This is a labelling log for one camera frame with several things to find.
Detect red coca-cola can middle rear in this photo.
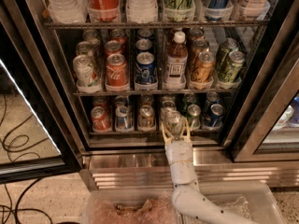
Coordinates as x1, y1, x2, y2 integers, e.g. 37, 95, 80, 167
109, 29, 127, 44

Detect clear water bottle top centre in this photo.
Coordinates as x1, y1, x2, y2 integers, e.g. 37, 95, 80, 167
126, 0, 158, 23

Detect green can middle front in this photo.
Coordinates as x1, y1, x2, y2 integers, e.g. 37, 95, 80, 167
218, 50, 245, 83

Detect blue white can bottom rear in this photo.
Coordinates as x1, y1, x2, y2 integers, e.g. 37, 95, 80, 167
114, 95, 129, 107

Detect orange gold can middle rear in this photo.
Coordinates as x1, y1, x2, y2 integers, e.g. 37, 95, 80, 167
187, 28, 205, 42

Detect red coca-cola can shelf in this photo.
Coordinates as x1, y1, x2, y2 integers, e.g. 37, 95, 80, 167
88, 0, 119, 21
91, 106, 111, 132

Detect blue white can bottom shelf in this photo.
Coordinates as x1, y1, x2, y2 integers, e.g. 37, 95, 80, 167
115, 105, 132, 132

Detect right clear plastic bin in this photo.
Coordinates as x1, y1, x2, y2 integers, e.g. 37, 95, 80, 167
181, 181, 286, 224

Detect blue pepsi can middle rear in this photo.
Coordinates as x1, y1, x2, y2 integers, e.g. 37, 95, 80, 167
137, 29, 154, 41

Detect blue pepsi can middle front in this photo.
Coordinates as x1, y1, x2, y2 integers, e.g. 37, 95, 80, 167
135, 52, 155, 85

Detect blue pepsi can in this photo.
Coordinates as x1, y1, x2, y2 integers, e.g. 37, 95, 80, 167
135, 52, 155, 85
135, 39, 153, 54
137, 29, 154, 41

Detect silver green 7up can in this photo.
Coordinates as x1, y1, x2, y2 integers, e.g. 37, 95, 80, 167
164, 110, 184, 136

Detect white can middle shelf rear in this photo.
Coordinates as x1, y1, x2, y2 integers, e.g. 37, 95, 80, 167
83, 30, 101, 47

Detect green can middle rear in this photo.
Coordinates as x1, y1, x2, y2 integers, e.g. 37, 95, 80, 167
215, 37, 238, 72

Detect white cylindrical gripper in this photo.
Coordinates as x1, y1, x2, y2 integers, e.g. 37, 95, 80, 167
161, 118, 198, 187

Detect orange gold can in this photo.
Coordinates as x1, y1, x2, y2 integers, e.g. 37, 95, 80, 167
189, 39, 209, 65
187, 28, 205, 42
191, 51, 216, 83

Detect left clear plastic bin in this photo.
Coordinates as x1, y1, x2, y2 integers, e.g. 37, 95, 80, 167
81, 189, 181, 224

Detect open glass fridge door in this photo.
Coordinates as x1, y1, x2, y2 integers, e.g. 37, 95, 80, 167
0, 0, 82, 184

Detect red coca-cola can bottom shelf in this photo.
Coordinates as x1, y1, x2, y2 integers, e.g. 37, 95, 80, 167
91, 106, 111, 132

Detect gold can bottom rear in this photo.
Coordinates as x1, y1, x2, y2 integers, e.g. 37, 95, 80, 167
140, 94, 154, 106

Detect green can bottom shelf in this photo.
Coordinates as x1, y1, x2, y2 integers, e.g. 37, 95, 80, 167
187, 105, 201, 130

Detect white can middle shelf front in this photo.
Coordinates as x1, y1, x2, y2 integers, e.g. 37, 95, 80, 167
73, 54, 99, 87

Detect gold can bottom shelf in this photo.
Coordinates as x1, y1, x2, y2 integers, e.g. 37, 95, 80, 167
138, 105, 155, 128

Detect clear plastic bin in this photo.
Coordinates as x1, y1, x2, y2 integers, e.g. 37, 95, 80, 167
181, 181, 286, 224
81, 189, 181, 224

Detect stainless steel fridge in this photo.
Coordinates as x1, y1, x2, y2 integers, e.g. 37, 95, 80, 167
40, 0, 299, 190

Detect red can bottom rear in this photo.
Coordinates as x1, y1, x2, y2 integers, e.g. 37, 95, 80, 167
93, 96, 107, 109

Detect green can bottom rear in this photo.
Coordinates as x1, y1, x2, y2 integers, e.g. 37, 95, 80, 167
181, 93, 197, 110

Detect orange gold can middle front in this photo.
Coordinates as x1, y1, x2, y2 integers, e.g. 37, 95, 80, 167
191, 51, 216, 83

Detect brown tea bottle white cap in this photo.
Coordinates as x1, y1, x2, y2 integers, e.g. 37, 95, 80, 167
164, 31, 188, 84

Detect right glass fridge door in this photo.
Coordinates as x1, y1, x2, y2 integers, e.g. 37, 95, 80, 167
229, 0, 299, 162

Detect red coca-cola can top shelf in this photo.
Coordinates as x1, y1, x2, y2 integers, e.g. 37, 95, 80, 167
88, 0, 119, 21

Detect red coca-cola can middle front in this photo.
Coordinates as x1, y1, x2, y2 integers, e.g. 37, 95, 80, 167
106, 53, 128, 87

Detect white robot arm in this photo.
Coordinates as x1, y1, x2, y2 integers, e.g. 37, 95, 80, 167
162, 115, 257, 224

